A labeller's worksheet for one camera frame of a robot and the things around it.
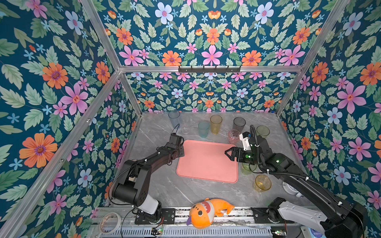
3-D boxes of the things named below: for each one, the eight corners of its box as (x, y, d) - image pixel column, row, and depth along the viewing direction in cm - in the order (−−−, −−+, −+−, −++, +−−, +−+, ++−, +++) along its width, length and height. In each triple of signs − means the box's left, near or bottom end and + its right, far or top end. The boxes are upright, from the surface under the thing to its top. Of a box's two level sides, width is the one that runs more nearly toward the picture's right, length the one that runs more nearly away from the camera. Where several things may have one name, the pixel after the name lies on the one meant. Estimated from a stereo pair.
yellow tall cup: (210, 134, 109) (211, 121, 98) (210, 127, 113) (210, 114, 102) (220, 134, 109) (222, 121, 98) (219, 127, 113) (221, 114, 102)
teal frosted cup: (197, 135, 108) (196, 126, 99) (201, 129, 112) (201, 120, 103) (205, 139, 106) (206, 130, 97) (209, 133, 110) (210, 123, 101)
